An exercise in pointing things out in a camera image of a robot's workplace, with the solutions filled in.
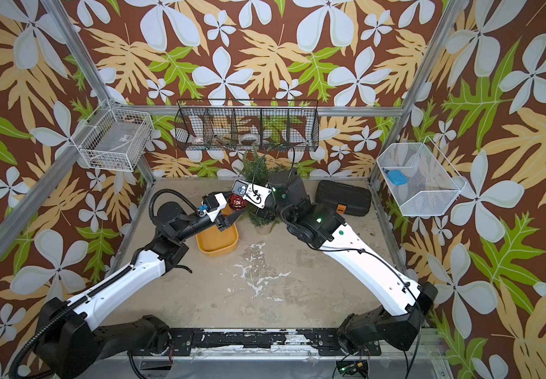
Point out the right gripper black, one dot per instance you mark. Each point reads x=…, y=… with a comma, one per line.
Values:
x=265, y=214

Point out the white wire basket right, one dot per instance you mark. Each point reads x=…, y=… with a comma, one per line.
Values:
x=434, y=183

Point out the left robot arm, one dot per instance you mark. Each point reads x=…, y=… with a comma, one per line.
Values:
x=70, y=336

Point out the black plastic tool case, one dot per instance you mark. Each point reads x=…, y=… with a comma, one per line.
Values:
x=345, y=199

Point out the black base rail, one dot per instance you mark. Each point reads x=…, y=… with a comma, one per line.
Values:
x=186, y=342

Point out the white wire basket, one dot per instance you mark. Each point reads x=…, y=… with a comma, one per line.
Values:
x=113, y=138
x=434, y=183

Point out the aluminium frame post right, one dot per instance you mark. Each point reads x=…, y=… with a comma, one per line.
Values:
x=433, y=52

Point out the blue object in basket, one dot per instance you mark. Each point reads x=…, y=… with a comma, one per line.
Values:
x=397, y=178

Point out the white wire basket left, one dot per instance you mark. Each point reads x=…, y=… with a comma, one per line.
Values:
x=113, y=138

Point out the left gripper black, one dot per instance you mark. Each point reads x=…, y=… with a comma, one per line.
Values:
x=226, y=220

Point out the large red glitter ball ornament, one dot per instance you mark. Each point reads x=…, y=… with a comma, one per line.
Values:
x=237, y=203

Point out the black wire wall basket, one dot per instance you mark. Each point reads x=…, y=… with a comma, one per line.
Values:
x=248, y=124

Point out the aluminium frame post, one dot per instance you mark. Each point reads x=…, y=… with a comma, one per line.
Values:
x=433, y=52
x=86, y=65

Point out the yellow plastic tray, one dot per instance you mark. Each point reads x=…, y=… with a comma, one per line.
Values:
x=215, y=243

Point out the aluminium frame post left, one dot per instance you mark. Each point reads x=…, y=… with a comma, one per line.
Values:
x=86, y=65

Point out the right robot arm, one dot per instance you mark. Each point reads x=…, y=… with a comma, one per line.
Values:
x=404, y=302

